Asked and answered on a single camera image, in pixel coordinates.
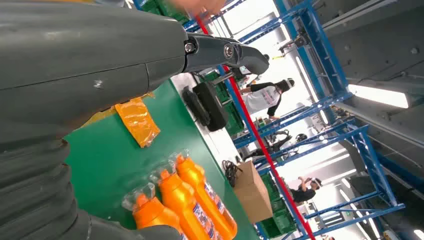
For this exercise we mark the red bar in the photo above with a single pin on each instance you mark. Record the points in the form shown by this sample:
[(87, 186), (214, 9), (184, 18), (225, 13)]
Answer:
[(265, 149)]

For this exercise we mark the brown cardboard box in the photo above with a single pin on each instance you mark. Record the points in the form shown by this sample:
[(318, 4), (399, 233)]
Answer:
[(251, 195)]

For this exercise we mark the blue metal rack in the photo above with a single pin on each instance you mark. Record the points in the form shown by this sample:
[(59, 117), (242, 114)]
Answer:
[(326, 53), (376, 165)]

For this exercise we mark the black carrying case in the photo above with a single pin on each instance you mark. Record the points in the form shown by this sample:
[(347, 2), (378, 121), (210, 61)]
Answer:
[(212, 106)]

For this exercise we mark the person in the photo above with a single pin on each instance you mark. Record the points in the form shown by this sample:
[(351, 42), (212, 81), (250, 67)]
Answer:
[(198, 5), (265, 97), (303, 195)]

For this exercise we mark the yellow taped cardboard sheet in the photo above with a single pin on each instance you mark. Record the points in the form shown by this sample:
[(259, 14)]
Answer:
[(136, 122)]

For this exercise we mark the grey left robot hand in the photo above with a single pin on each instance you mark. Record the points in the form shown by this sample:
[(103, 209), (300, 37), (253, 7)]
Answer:
[(82, 49)]

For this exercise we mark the ceiling light strip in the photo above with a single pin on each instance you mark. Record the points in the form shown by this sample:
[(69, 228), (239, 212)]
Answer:
[(377, 96)]

